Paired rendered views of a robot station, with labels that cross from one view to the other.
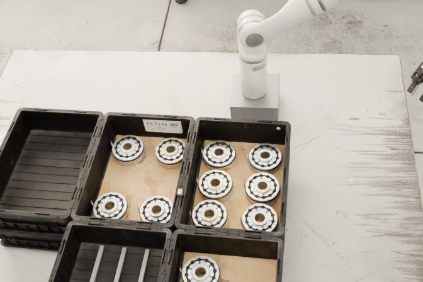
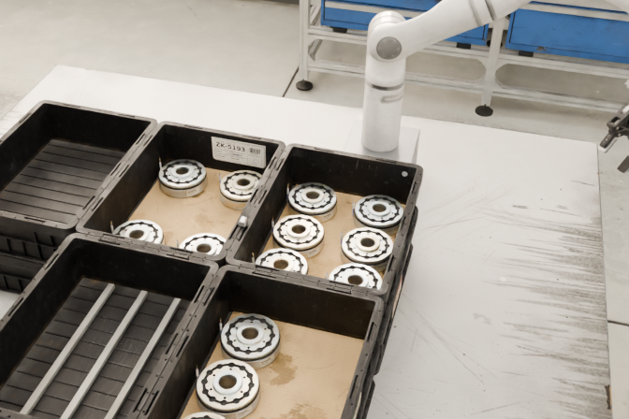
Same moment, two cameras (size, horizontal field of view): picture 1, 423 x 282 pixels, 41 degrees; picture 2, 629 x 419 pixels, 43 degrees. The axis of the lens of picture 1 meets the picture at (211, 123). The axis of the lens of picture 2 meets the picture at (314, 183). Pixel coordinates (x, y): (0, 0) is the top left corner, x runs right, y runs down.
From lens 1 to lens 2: 0.45 m
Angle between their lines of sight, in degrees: 13
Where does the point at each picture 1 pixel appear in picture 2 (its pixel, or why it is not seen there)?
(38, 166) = (48, 180)
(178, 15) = not seen: hidden behind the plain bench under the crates
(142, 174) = (195, 209)
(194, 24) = not seen: hidden behind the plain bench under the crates
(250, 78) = (375, 114)
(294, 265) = (399, 373)
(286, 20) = (437, 23)
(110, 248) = (123, 291)
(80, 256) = (75, 294)
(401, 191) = (578, 303)
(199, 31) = not seen: hidden behind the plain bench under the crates
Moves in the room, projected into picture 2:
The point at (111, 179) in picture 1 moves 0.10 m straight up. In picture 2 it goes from (149, 209) to (143, 171)
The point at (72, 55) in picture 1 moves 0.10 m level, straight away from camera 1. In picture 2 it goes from (136, 81) to (133, 65)
